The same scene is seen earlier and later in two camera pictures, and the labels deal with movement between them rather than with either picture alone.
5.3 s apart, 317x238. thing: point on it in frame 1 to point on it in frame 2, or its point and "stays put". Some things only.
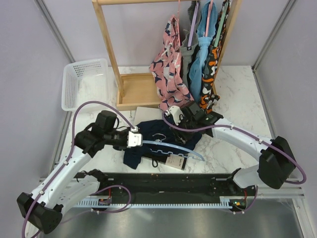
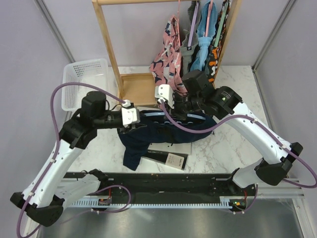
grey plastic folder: [147, 113] to [179, 148]
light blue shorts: [197, 68] stays put
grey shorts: [186, 51] stays put
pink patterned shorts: [167, 72] stays put
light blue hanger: [158, 143] to [183, 117]
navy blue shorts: [159, 130] stays put
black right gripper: [182, 137] to [176, 95]
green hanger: [220, 27] stays put
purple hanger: [190, 39] stays put
